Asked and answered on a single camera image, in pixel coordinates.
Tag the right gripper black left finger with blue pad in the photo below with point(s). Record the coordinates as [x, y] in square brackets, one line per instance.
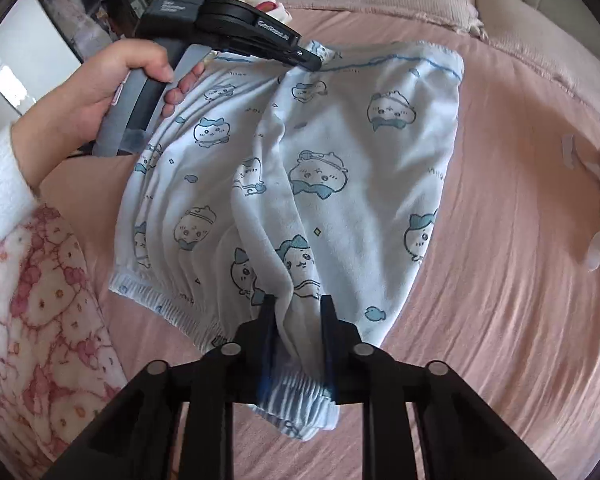
[188, 405]

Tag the pink bed sheet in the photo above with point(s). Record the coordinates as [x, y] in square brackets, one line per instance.
[503, 295]

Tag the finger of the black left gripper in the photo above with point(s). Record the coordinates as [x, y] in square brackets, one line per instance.
[301, 58]

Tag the pink kitty print fleece sleeve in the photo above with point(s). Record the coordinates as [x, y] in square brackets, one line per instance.
[58, 368]

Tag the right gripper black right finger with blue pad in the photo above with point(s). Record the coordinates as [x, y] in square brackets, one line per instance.
[419, 421]

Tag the light blue cartoon print pajama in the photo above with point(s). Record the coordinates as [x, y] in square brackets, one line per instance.
[270, 180]

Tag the person's left hand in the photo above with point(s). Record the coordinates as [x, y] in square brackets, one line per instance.
[70, 115]

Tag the right beige waffle pillow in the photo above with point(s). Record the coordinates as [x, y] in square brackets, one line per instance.
[524, 33]

